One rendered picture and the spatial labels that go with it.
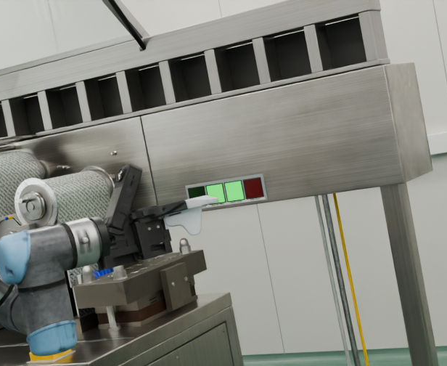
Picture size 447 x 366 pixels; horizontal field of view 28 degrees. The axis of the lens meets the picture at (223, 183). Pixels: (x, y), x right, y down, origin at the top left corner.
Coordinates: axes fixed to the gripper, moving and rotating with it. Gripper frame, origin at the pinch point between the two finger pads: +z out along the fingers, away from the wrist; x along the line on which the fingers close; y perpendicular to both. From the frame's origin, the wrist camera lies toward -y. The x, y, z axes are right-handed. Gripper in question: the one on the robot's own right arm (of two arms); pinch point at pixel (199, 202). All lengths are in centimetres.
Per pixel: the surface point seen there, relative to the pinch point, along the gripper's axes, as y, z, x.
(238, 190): -5, 52, -77
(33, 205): -15, 1, -95
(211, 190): -8, 48, -84
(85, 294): 11, 6, -87
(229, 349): 37, 46, -92
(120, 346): 25, 5, -66
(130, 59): -50, 39, -95
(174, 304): 20, 29, -84
